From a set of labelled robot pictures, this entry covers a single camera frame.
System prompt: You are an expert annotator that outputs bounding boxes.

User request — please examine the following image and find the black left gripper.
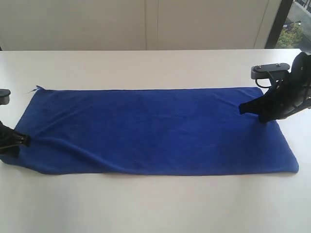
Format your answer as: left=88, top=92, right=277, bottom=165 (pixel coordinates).
left=0, top=122, right=31, bottom=158

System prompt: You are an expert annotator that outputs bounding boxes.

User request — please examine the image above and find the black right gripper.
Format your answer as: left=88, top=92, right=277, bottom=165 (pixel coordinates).
left=239, top=77, right=311, bottom=123

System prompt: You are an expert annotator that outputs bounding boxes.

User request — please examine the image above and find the blue microfiber cloth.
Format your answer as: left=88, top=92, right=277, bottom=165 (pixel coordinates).
left=3, top=87, right=299, bottom=176

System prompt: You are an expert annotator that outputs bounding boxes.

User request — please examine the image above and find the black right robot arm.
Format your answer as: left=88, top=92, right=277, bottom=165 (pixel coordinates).
left=239, top=52, right=311, bottom=123

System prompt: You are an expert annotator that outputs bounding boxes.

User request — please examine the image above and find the green tree outside window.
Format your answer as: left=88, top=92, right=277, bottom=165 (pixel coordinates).
left=276, top=22, right=303, bottom=49

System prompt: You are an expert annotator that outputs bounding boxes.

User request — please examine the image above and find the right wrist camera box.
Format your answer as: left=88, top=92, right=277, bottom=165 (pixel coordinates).
left=251, top=63, right=290, bottom=80

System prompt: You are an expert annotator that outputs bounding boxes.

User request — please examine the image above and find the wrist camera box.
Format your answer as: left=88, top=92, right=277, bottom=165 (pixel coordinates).
left=251, top=63, right=290, bottom=80
left=0, top=89, right=11, bottom=105

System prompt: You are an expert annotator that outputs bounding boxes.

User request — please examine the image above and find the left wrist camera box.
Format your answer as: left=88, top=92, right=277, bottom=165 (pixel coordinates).
left=0, top=89, right=11, bottom=105

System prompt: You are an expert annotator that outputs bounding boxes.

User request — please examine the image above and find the black window frame post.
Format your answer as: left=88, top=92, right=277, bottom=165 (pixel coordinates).
left=264, top=0, right=293, bottom=49

